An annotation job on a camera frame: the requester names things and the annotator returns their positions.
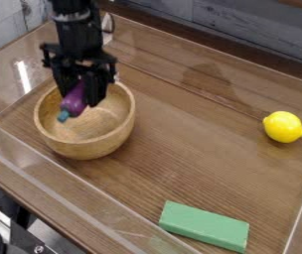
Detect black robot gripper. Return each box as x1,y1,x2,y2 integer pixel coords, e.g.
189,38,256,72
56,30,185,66
40,9,117,107

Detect purple toy eggplant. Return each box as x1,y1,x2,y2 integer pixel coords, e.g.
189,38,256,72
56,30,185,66
58,81,86,123

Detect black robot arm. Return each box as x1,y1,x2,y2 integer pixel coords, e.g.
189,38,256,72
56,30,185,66
40,0,118,107

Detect brown wooden bowl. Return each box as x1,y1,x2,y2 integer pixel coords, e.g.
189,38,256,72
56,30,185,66
34,82,137,160

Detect yellow toy lemon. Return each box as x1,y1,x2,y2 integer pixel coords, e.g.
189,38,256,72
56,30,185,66
263,111,302,144

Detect green rectangular block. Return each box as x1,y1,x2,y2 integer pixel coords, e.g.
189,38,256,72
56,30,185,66
159,200,249,254

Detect clear acrylic corner bracket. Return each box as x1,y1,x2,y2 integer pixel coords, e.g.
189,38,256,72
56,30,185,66
102,13,114,45

